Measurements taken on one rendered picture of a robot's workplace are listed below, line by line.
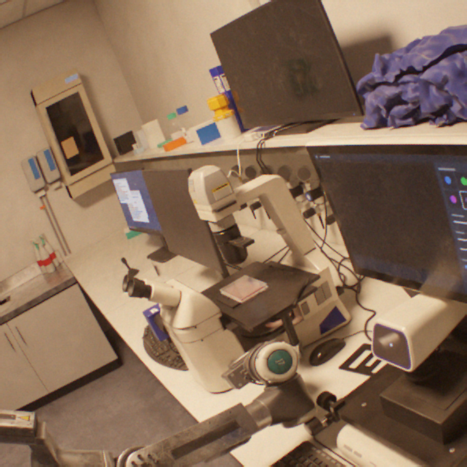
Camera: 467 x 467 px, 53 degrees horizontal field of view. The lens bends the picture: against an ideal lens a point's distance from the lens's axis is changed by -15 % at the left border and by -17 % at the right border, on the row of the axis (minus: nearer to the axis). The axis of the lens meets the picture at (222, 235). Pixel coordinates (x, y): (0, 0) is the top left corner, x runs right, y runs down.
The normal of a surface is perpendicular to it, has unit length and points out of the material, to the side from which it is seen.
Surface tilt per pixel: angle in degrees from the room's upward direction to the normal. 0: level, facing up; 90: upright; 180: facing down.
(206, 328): 90
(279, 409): 66
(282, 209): 90
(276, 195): 90
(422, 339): 80
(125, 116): 90
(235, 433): 51
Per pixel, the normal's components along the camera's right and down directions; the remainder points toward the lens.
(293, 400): 0.31, -0.31
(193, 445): 0.25, -0.57
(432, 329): 0.41, -0.07
